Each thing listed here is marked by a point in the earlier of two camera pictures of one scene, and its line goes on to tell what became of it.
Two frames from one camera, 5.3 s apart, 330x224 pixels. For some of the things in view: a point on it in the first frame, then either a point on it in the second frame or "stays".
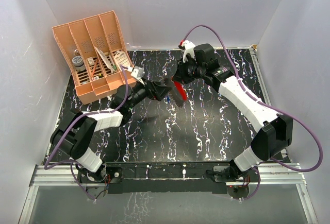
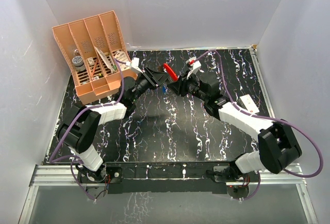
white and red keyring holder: x=178 y=92 → x=170 y=71
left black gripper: x=154 y=90 → x=154 y=79
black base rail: x=169 y=177 stays
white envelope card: x=105 y=60 stays
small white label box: x=91 y=61 stays
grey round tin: x=78 y=63 stays
